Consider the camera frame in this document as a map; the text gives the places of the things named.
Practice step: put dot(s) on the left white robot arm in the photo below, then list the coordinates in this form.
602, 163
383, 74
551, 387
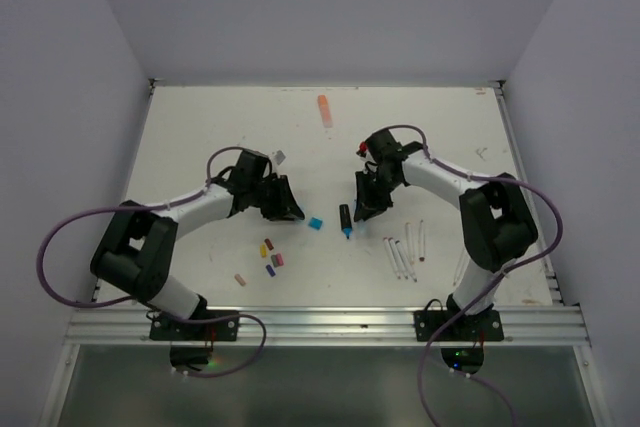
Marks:
136, 250

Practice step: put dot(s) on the brown capped pen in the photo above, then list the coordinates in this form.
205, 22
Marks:
421, 242

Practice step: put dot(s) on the orange highlighter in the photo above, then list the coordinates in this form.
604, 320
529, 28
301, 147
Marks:
324, 109

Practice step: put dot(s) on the grey pen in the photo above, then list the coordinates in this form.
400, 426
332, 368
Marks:
397, 259

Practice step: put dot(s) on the aluminium mounting rail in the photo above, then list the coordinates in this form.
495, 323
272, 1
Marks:
529, 326

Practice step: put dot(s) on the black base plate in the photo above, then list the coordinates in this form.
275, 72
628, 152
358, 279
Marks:
218, 326
457, 326

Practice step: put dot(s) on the blue pen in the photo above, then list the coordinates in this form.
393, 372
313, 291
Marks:
407, 266

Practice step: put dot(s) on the yellow capped pen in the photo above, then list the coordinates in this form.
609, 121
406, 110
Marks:
410, 244

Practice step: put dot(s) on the black blue highlighter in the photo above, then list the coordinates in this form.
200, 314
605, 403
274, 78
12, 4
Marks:
345, 220

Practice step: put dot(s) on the blue pen cap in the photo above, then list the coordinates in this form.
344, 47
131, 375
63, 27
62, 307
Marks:
270, 270

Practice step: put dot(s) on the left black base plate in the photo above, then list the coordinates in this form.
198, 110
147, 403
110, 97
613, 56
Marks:
218, 326

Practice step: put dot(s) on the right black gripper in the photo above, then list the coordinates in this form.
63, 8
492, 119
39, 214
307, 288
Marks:
369, 204

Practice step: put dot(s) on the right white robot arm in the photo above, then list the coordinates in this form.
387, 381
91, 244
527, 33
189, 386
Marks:
497, 224

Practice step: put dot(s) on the peach capped pen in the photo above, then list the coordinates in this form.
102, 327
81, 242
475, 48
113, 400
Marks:
460, 268

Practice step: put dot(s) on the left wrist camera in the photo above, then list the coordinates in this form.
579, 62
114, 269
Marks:
278, 157

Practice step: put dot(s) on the pink pen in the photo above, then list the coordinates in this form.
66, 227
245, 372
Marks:
391, 258

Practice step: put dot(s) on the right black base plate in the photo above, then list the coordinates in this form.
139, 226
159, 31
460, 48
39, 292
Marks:
457, 326

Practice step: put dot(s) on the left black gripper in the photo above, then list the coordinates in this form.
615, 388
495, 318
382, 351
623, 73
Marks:
285, 207

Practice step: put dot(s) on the peach pen cap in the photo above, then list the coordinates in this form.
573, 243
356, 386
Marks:
240, 280

